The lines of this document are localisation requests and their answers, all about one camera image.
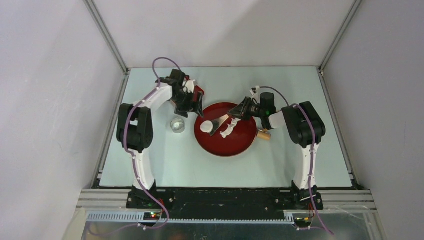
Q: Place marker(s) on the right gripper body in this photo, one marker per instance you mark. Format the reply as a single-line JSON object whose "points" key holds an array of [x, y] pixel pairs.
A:
{"points": [[254, 110]]}

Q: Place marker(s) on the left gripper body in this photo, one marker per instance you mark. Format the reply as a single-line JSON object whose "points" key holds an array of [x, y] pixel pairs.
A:
{"points": [[183, 102]]}

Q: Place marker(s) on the cut round dough wrapper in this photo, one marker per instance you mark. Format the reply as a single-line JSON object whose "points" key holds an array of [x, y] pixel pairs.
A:
{"points": [[207, 126]]}

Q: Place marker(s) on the small metal cup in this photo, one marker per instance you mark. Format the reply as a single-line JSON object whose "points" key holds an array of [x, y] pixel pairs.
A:
{"points": [[177, 125]]}

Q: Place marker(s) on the wooden dough roller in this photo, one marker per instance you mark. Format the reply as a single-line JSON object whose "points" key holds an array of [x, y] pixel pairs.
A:
{"points": [[263, 133]]}

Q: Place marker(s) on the round red plate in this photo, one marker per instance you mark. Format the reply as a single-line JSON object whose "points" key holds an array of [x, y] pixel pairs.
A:
{"points": [[241, 138]]}

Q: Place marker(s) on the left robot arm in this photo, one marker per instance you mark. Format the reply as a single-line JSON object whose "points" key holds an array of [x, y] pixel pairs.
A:
{"points": [[135, 128]]}

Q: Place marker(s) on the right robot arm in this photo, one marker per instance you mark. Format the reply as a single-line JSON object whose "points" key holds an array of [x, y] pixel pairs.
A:
{"points": [[305, 129]]}

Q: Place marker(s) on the white dough ball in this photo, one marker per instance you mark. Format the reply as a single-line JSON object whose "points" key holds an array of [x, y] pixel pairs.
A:
{"points": [[230, 128]]}

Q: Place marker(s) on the rectangular red tray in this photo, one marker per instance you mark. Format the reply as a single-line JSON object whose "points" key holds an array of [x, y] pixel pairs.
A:
{"points": [[196, 89]]}

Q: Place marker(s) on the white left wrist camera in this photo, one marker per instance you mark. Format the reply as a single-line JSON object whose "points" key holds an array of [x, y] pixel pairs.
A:
{"points": [[189, 86]]}

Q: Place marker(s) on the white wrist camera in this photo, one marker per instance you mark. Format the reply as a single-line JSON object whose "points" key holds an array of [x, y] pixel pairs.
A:
{"points": [[255, 92], [189, 86]]}

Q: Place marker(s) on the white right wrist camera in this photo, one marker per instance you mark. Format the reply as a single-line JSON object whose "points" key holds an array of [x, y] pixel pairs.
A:
{"points": [[255, 92]]}

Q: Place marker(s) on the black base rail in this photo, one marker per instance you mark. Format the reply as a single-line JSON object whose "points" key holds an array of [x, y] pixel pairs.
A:
{"points": [[232, 204]]}

